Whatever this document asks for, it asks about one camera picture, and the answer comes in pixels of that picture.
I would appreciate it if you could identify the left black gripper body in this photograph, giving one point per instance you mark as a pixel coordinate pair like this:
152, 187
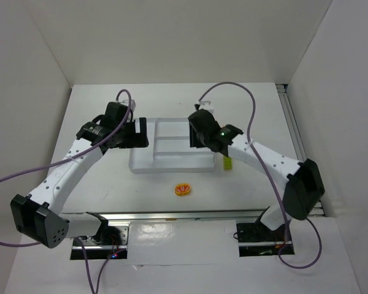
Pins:
134, 135

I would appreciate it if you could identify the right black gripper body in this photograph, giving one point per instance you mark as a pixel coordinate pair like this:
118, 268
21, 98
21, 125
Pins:
195, 135

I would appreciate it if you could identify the green yellow lego stack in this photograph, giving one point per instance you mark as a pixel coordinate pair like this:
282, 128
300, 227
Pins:
227, 163

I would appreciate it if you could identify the round orange lego piece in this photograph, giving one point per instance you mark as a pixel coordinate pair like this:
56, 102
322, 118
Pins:
182, 189

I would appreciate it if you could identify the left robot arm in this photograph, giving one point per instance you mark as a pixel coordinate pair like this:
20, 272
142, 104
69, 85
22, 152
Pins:
38, 215

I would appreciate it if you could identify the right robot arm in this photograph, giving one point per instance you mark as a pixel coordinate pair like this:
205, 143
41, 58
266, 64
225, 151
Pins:
268, 162

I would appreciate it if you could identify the white divided tray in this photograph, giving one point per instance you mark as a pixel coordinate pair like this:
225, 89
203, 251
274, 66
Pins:
169, 150

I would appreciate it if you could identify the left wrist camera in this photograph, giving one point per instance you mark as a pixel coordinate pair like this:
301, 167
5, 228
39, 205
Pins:
131, 103

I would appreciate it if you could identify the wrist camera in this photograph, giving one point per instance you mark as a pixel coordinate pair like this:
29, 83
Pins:
131, 103
204, 105

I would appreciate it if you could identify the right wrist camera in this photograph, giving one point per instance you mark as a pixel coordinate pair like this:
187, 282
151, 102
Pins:
204, 105

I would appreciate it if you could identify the aluminium side rail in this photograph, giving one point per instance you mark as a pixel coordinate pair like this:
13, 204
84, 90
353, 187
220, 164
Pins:
297, 141

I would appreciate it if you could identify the aluminium front rail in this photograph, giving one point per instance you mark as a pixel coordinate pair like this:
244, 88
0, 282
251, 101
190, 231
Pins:
213, 215

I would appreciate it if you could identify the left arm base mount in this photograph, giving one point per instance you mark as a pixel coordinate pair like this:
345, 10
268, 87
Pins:
114, 241

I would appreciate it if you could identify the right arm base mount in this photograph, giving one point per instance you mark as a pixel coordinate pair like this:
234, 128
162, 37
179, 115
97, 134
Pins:
256, 240

